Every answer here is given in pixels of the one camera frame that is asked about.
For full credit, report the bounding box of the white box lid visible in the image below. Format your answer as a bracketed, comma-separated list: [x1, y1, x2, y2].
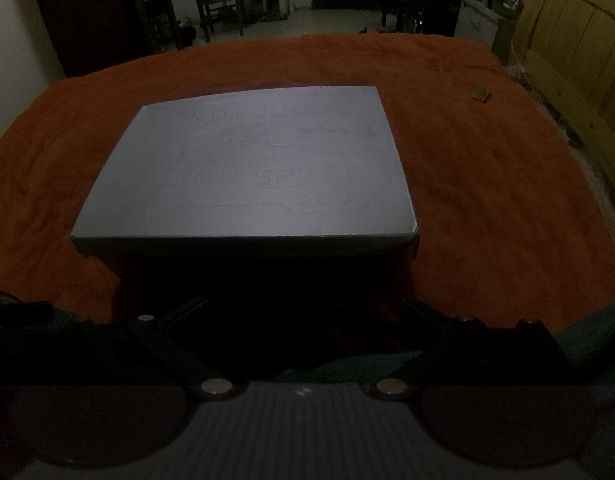
[71, 86, 418, 247]

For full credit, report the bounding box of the open white cardboard box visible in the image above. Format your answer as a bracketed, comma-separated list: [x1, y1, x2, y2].
[107, 249, 414, 361]

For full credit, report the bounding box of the orange red tablecloth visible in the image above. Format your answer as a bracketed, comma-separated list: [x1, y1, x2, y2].
[0, 34, 615, 332]

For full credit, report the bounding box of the small yellow paper scrap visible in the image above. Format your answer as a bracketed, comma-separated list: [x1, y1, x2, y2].
[471, 87, 491, 103]

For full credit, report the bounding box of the yellow wooden board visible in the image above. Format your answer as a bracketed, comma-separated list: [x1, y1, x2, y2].
[513, 0, 615, 191]

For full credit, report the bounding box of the white cabinet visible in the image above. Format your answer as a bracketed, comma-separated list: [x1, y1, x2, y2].
[454, 0, 516, 63]

